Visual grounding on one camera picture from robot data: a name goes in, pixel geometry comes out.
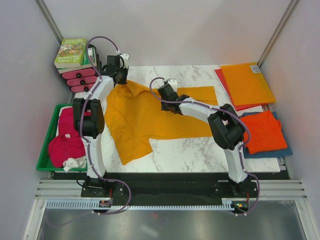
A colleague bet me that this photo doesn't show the yellow t shirt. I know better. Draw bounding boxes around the yellow t shirt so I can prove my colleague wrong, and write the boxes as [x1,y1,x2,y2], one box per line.
[104,81,212,165]

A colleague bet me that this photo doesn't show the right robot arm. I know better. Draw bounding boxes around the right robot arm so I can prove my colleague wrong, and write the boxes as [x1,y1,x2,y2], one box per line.
[157,83,248,197]

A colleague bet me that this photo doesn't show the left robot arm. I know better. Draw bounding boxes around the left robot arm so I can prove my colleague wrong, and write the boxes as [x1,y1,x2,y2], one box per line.
[72,53,130,197]

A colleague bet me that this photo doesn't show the pink and black drawer unit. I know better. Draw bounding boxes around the pink and black drawer unit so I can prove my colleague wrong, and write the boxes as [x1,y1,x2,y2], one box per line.
[60,54,102,93]

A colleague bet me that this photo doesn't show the green illustrated book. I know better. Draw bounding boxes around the green illustrated book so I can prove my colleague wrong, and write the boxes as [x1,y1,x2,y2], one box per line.
[54,38,87,69]

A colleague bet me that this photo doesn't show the red plastic folder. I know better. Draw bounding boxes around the red plastic folder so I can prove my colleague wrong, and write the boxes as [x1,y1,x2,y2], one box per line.
[214,69,262,111]

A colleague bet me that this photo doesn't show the orange plastic folder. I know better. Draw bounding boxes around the orange plastic folder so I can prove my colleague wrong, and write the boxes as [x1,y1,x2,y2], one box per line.
[221,62,276,106]

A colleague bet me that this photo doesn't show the magenta t shirt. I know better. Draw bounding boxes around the magenta t shirt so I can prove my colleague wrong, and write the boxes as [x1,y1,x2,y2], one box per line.
[48,106,86,169]

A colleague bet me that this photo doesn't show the white t shirt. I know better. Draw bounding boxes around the white t shirt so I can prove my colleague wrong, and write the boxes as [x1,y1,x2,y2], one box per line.
[63,156,87,173]

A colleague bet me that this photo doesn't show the folded orange t shirt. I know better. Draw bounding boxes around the folded orange t shirt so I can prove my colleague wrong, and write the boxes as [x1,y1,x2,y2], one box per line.
[240,110,288,155]

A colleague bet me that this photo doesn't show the green plastic tray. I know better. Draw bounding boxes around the green plastic tray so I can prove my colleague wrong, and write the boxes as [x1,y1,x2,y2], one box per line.
[36,104,88,172]

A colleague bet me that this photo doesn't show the folded blue t shirt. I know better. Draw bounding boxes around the folded blue t shirt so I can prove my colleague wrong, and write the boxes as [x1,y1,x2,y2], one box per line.
[241,111,293,159]

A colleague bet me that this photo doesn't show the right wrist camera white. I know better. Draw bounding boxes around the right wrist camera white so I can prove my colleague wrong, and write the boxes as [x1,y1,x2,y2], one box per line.
[163,78,178,92]

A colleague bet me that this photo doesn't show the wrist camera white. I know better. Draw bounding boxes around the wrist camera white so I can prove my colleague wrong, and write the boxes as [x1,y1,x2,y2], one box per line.
[118,53,130,69]
[163,78,178,92]

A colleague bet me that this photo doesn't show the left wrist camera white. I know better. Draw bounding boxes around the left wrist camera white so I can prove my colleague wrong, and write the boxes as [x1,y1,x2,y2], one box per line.
[118,53,130,69]

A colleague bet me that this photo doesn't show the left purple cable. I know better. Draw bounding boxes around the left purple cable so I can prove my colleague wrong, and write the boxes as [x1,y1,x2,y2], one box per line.
[45,35,134,228]

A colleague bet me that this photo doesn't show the purple cable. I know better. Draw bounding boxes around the purple cable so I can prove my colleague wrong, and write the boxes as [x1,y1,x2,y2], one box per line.
[45,35,134,228]
[149,76,261,217]

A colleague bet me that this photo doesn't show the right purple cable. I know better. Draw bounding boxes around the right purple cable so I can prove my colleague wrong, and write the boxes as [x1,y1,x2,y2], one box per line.
[149,76,261,217]

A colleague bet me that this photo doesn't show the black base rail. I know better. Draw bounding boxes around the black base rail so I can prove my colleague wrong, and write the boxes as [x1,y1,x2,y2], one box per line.
[52,170,290,207]

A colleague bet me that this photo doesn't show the left aluminium corner post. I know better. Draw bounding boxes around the left aluminium corner post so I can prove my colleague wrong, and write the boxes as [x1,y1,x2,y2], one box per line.
[34,0,63,44]

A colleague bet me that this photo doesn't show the aluminium corner post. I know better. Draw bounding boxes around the aluminium corner post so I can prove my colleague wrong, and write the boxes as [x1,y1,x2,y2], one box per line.
[257,0,300,68]
[34,0,63,44]

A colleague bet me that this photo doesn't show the white slotted cable duct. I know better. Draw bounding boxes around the white slotted cable duct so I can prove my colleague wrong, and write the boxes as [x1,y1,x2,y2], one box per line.
[46,199,250,211]

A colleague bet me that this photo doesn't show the right aluminium corner post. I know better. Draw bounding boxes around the right aluminium corner post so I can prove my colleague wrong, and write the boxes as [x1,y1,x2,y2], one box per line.
[257,0,300,68]

